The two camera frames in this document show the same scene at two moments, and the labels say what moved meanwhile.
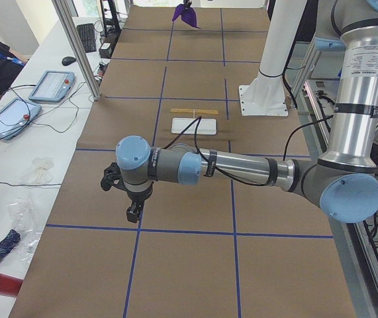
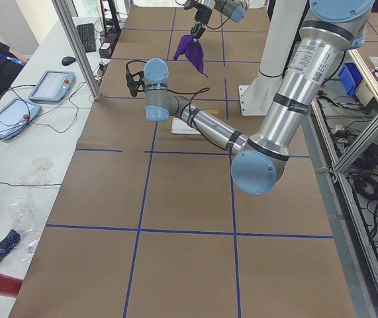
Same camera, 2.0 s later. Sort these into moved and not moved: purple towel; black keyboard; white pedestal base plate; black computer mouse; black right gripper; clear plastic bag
Moved: black right gripper; purple towel
Not moved: black computer mouse; clear plastic bag; white pedestal base plate; black keyboard
